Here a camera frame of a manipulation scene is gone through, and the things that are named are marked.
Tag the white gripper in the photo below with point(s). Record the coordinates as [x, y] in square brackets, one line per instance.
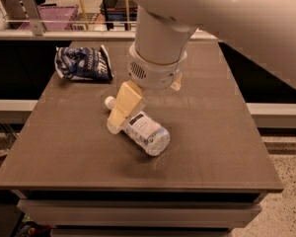
[154, 74]

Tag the clear plastic water bottle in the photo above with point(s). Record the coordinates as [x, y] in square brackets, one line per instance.
[148, 134]

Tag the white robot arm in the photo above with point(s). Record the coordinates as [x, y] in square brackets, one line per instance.
[262, 30]

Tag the blue chip bag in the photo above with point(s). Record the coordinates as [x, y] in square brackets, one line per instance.
[83, 63]

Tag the brown table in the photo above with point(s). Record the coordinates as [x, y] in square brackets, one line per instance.
[70, 173]

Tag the purple plastic crate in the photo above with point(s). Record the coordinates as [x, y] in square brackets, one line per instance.
[53, 18]

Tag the metal railing post left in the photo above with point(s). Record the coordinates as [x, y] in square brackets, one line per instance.
[32, 13]

